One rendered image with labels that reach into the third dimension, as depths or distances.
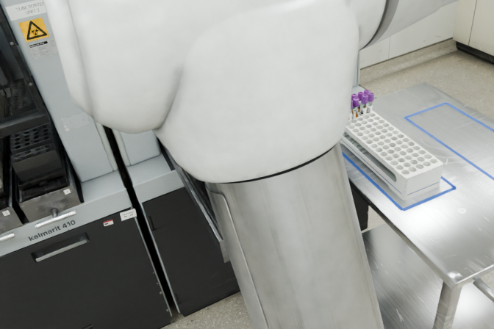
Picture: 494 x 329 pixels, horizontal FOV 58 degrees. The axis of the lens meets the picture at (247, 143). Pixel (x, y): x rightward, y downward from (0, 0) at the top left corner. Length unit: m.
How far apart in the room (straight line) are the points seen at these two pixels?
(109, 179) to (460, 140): 0.96
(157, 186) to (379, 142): 0.63
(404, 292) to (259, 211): 1.28
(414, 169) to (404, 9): 0.73
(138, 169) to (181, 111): 1.11
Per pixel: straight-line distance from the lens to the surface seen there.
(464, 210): 1.03
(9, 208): 1.29
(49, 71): 1.20
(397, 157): 1.06
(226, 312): 1.84
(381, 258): 1.61
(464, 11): 3.51
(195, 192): 1.10
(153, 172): 1.32
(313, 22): 0.25
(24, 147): 1.35
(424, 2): 0.32
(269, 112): 0.24
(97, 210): 1.32
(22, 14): 1.16
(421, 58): 3.48
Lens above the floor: 1.52
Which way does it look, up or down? 35 degrees down
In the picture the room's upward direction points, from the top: 8 degrees counter-clockwise
